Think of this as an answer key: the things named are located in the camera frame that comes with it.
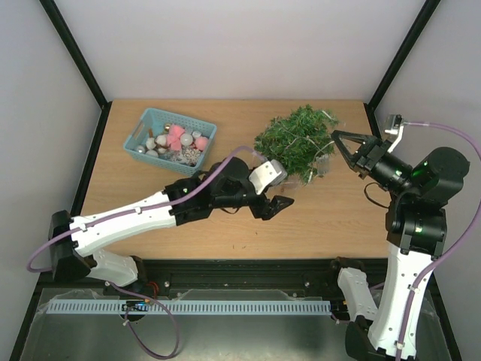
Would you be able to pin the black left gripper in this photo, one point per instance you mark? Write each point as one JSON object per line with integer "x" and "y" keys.
{"x": 267, "y": 209}

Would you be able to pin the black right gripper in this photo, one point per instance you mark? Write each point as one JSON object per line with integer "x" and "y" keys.
{"x": 367, "y": 156}

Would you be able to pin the small green christmas tree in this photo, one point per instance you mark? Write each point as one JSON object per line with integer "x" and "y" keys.
{"x": 297, "y": 140}

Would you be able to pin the light blue perforated basket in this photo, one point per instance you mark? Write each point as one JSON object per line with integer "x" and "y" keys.
{"x": 151, "y": 124}

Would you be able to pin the white cotton boll ornament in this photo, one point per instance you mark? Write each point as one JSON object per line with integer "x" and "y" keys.
{"x": 158, "y": 143}

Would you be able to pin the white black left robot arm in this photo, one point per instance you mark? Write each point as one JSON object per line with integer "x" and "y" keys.
{"x": 80, "y": 251}

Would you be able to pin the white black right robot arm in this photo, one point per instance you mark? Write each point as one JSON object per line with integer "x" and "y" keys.
{"x": 416, "y": 232}

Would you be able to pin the round wooden tree base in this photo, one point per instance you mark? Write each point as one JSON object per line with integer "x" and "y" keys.
{"x": 291, "y": 183}

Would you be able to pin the clear battery box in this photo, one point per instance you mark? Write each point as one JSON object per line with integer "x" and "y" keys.
{"x": 322, "y": 165}

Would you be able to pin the pink pompom ornament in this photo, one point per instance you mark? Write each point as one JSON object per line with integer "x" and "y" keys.
{"x": 201, "y": 143}

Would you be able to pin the white snowflake red ornament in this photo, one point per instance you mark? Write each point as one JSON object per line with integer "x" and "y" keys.
{"x": 191, "y": 155}

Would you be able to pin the white glossy ball ornament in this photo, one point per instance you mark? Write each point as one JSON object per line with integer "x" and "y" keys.
{"x": 186, "y": 139}

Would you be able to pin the pink felt bow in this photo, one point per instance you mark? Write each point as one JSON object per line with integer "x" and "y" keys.
{"x": 173, "y": 137}

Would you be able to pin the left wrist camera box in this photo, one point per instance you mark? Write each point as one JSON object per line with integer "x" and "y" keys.
{"x": 268, "y": 174}

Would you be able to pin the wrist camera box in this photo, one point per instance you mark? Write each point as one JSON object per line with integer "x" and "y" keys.
{"x": 268, "y": 174}
{"x": 394, "y": 129}

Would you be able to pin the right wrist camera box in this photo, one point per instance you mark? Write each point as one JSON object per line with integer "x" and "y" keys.
{"x": 394, "y": 129}

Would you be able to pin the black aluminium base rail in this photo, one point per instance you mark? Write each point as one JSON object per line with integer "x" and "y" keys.
{"x": 297, "y": 277}

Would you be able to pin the light blue slotted cable duct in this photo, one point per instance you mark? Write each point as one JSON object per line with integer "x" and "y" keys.
{"x": 190, "y": 307}

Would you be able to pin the black right frame post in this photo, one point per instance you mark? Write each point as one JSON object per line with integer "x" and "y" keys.
{"x": 416, "y": 29}

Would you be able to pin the black frame post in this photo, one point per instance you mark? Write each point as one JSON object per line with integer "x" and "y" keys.
{"x": 416, "y": 29}
{"x": 62, "y": 29}

